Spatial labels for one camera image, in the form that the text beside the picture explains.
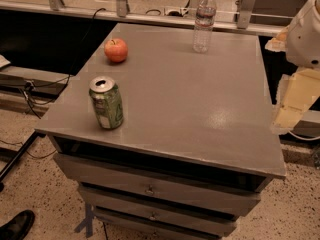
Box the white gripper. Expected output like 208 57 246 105
265 0 320 134

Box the green soda can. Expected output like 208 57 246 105
89 76 123 130

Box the clear plastic water bottle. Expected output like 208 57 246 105
193 0 217 53

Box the grey drawer cabinet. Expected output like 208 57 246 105
34 22 288 240

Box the middle grey drawer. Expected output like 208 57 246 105
78 185 240 237

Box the grey drawer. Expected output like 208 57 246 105
78 185 240 237
54 154 260 216
94 207 220 240

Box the red apple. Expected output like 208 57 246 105
104 38 128 63

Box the bottom grey drawer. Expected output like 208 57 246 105
94 207 220 240

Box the top grey drawer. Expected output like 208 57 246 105
54 154 260 216

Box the black stand leg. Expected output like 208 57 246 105
0 132 44 192

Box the black shoe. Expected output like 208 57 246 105
0 210 35 240

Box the black cable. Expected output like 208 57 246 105
18 7 108 120

